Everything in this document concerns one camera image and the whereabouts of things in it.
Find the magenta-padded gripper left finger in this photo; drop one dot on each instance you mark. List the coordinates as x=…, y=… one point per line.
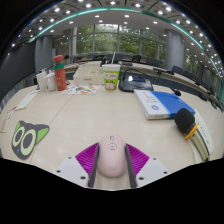
x=85, y=158

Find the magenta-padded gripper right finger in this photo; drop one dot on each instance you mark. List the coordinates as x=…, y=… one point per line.
x=138, y=159

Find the pink computer mouse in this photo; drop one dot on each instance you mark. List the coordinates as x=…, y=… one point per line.
x=111, y=156

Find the cat-face mouse pad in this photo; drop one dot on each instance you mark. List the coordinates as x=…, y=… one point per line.
x=26, y=138

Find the black handheld microphone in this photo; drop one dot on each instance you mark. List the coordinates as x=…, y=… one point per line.
x=184, y=120

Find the blue and white book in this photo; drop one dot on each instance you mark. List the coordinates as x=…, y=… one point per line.
x=166, y=103

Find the colourful sticker sheet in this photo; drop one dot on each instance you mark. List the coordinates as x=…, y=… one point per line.
x=80, y=89

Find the white booklet under microphone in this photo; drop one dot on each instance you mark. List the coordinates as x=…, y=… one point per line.
x=206, y=136

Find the black gooseneck conference microphone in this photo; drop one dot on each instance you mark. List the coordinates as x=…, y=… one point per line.
x=135, y=85

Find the beige cardboard box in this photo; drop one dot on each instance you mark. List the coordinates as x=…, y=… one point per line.
x=87, y=75

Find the paper cup with straw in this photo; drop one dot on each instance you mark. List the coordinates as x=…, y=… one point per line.
x=111, y=77

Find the red and white leaflet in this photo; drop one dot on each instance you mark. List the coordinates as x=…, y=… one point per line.
x=8, y=118

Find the red drink bottle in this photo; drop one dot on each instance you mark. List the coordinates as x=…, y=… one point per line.
x=60, y=75

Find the white cup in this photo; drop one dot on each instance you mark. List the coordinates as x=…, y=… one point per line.
x=41, y=82

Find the black table microphone unit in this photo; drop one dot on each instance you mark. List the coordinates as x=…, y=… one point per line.
x=163, y=70

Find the row of dark chairs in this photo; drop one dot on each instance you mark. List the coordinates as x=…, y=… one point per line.
x=151, y=61

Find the ceiling lights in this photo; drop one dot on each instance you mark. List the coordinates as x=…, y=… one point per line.
x=88, y=5

